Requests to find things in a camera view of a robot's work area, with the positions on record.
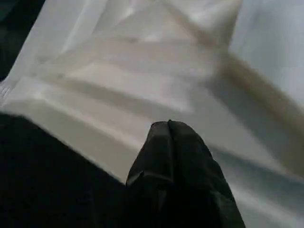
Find white plastic table top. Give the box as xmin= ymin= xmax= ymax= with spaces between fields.
xmin=0 ymin=0 xmax=304 ymax=228

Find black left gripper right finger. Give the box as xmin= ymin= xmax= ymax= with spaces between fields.
xmin=167 ymin=120 xmax=247 ymax=228

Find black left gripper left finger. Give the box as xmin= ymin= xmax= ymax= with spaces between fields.
xmin=124 ymin=120 xmax=171 ymax=228

